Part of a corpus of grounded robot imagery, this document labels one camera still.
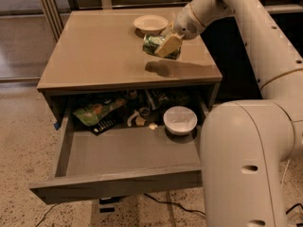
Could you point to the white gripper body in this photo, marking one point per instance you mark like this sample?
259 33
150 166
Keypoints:
186 23

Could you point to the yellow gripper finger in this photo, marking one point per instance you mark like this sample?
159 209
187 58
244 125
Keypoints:
171 43
167 30

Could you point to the green soda can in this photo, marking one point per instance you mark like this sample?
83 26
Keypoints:
152 42

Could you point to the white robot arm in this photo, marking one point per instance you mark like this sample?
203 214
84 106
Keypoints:
243 142

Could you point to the white bowl in drawer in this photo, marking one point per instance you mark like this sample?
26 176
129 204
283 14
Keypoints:
180 120

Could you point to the grey open top drawer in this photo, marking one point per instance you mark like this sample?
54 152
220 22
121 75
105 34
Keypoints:
120 162

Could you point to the white bowl on table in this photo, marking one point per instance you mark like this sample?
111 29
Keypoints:
150 24

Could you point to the grey side table cabinet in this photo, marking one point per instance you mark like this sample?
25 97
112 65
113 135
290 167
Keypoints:
100 50

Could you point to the white curved small object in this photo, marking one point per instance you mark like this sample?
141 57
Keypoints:
132 117

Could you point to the small tan food piece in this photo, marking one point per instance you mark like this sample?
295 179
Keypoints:
140 121

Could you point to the small cream food piece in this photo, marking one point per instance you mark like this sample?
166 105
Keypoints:
153 126

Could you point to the green snack bag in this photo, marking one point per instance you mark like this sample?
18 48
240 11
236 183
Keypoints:
92 113

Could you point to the black packet with stripes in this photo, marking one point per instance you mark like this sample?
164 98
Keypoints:
105 124

